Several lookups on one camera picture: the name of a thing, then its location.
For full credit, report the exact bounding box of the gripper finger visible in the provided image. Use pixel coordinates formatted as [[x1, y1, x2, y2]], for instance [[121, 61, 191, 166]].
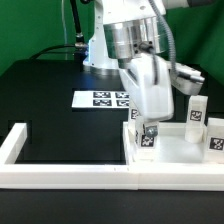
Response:
[[144, 123, 158, 138]]

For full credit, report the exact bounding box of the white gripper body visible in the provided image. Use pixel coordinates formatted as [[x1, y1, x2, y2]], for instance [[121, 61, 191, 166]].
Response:
[[120, 54, 174, 121]]

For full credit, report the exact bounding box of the white square table top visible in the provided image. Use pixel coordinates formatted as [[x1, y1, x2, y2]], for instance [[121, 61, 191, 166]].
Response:
[[123, 122, 221, 164]]

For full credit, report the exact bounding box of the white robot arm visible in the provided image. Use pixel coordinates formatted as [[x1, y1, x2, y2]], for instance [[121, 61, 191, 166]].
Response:
[[82, 0, 216, 137]]

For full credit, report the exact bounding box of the white U-shaped fence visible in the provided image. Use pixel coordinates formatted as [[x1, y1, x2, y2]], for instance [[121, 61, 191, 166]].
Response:
[[0, 123, 224, 191]]

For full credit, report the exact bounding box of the white marker tag sheet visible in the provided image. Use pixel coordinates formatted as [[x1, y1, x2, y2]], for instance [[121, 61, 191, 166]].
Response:
[[72, 90, 129, 109]]

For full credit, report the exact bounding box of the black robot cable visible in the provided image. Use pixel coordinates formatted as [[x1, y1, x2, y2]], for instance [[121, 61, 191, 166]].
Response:
[[29, 0, 89, 60]]

